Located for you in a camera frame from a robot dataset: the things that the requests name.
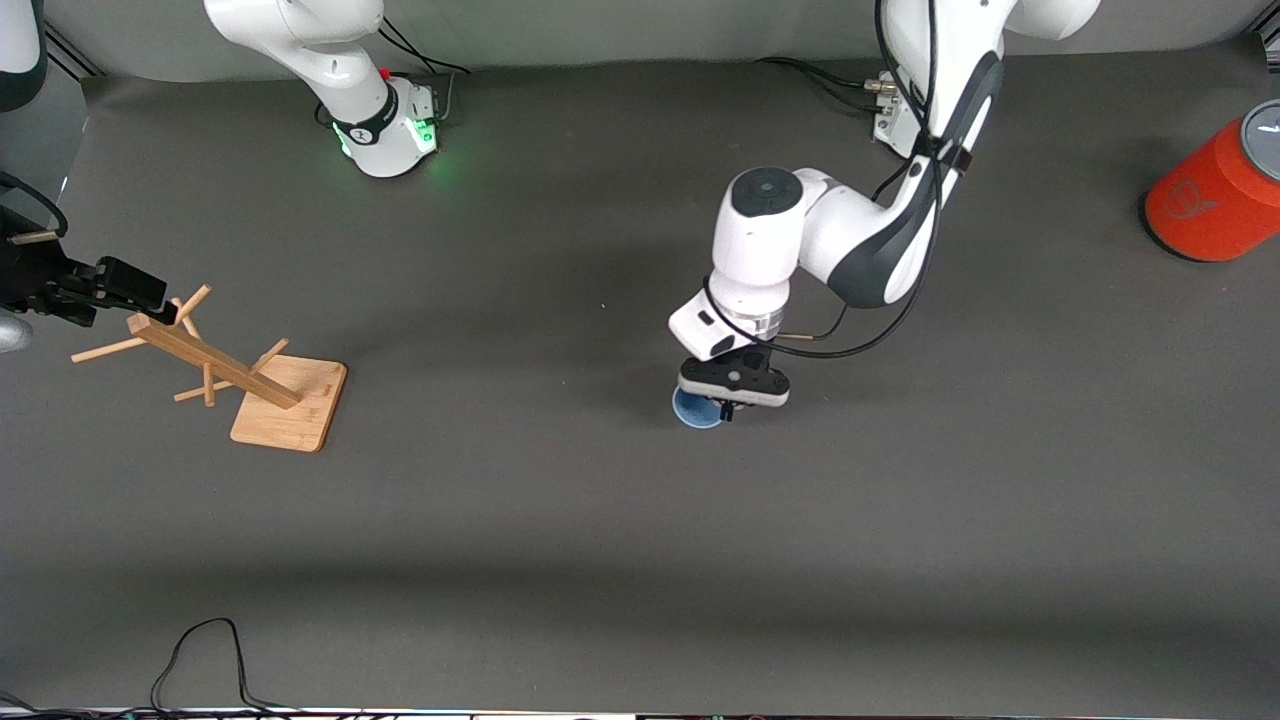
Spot light blue plastic cup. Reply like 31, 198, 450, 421
671, 385, 731, 430

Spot wooden cup rack stand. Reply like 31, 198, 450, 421
70, 284, 349, 454

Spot orange cylinder with grey lid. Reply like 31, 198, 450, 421
1140, 98, 1280, 264

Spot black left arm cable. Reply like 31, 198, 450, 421
700, 0, 1001, 359

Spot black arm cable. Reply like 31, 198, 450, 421
0, 172, 69, 239
700, 0, 1001, 359

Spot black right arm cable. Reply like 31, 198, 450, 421
0, 172, 69, 239

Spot dark metal frame rail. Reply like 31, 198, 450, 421
45, 28, 101, 79

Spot black left base cables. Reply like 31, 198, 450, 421
755, 57, 891, 113

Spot black base cables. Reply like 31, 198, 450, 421
362, 15, 473, 126
755, 57, 891, 113

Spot thin black looped cable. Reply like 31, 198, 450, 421
150, 617, 301, 713

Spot black right base cables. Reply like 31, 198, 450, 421
362, 15, 473, 126

